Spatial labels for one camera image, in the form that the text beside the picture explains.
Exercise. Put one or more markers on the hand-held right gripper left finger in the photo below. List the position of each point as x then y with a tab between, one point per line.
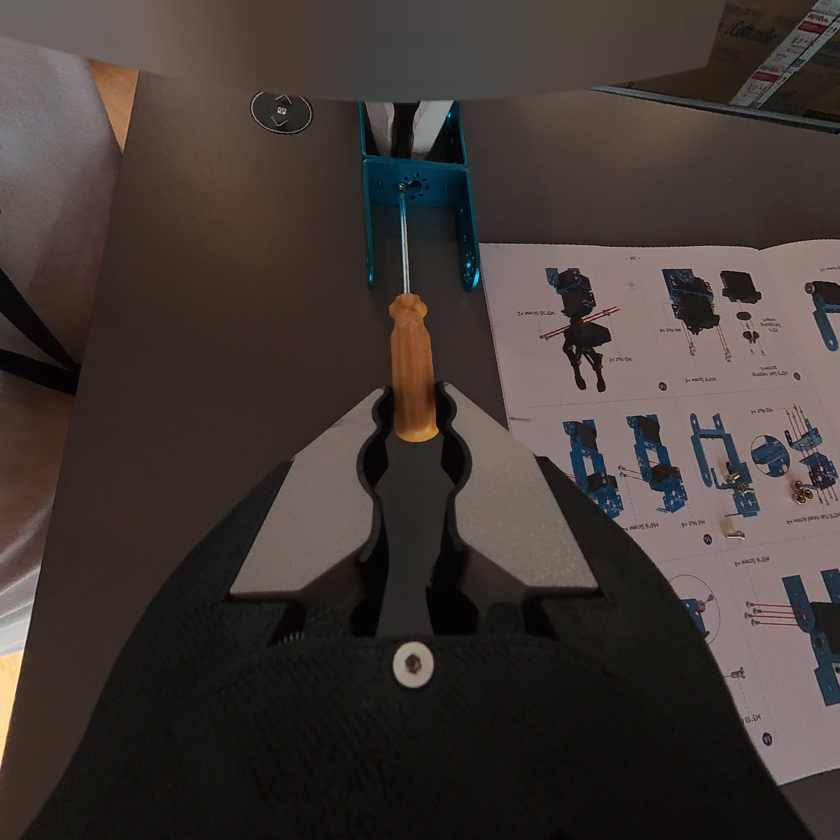
308	525

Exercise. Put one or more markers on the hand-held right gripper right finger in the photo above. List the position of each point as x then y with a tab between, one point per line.
525	525

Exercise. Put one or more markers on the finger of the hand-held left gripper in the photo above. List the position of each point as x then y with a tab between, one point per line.
380	124
433	128

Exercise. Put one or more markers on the blue metal U bracket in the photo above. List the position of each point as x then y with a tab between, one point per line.
458	134
446	190

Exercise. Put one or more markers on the round black desk control panel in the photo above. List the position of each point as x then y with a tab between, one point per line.
281	113

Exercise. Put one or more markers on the dark grey desk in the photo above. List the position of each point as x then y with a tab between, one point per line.
229	295

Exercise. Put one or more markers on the printed assembly manual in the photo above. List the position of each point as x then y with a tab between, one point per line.
656	459

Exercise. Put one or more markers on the person's white shirt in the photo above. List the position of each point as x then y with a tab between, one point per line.
39	197

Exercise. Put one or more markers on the stack of cardboard boxes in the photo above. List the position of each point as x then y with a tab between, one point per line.
787	46

